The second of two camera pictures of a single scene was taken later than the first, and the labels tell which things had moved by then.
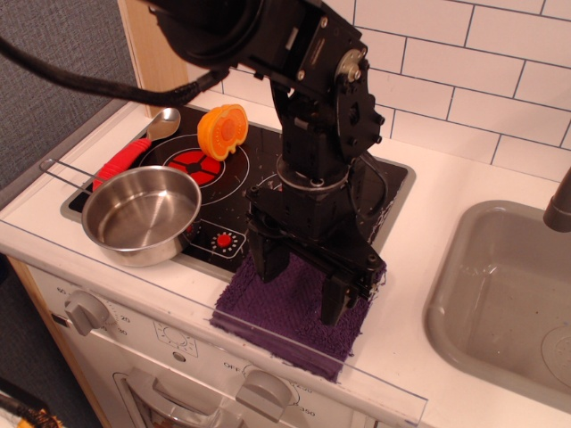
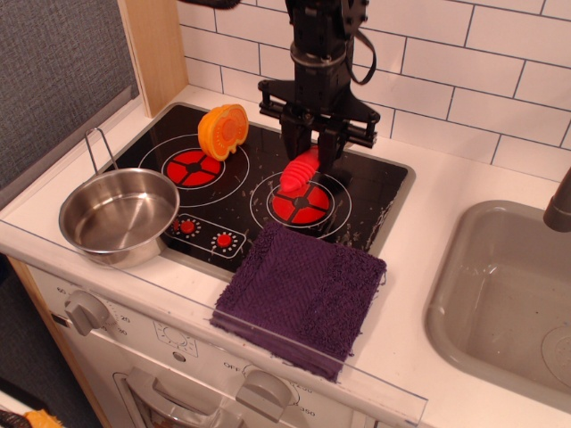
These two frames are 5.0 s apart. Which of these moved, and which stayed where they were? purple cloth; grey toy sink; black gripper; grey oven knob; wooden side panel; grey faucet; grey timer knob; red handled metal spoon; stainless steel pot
Moved: red handled metal spoon; black gripper; stainless steel pot
Stayed: grey toy sink; wooden side panel; grey oven knob; grey timer knob; purple cloth; grey faucet
